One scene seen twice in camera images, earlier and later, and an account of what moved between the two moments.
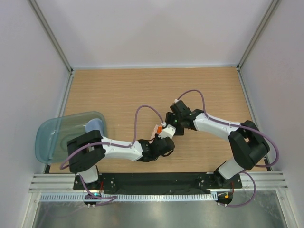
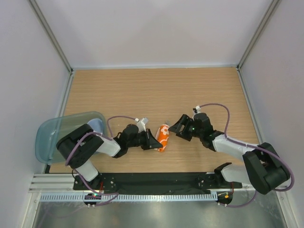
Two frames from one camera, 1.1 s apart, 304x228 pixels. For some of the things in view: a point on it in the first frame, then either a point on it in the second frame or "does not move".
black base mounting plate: x=158 y=183 does not move
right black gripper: x=179 y=131 to x=185 y=120
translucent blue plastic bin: x=53 y=133 does not move
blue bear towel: x=94 y=124 does not move
